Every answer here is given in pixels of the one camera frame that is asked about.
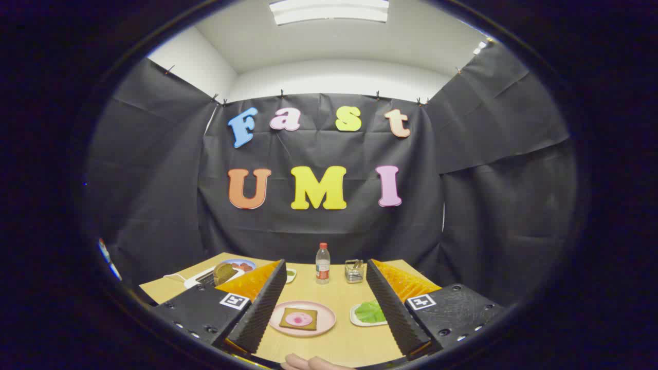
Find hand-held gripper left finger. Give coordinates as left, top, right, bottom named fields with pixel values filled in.
left=151, top=258, right=288, bottom=360

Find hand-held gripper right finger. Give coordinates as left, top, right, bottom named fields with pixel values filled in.
left=365, top=258, right=507, bottom=360

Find green lettuce leaf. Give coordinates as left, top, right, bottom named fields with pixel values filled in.
left=355, top=301, right=387, bottom=324

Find brown bread slice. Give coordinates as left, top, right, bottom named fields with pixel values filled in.
left=213, top=263, right=237, bottom=286

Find toast slice with ham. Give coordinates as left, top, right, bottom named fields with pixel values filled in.
left=279, top=307, right=319, bottom=331

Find white square plate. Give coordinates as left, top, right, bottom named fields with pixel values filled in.
left=350, top=302, right=389, bottom=327

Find pink round plate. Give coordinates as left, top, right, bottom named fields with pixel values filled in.
left=269, top=301, right=337, bottom=338

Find white toaster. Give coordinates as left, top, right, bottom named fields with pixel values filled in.
left=184, top=266, right=246, bottom=289

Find clear water bottle red cap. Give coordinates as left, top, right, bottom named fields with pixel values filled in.
left=315, top=243, right=331, bottom=285

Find small colourful object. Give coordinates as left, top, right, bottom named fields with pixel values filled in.
left=98, top=239, right=122, bottom=281

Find long ceiling light panel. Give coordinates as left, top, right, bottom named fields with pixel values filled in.
left=269, top=0, right=390, bottom=25

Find metal wire utensil holder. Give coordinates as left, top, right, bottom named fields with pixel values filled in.
left=344, top=260, right=365, bottom=284

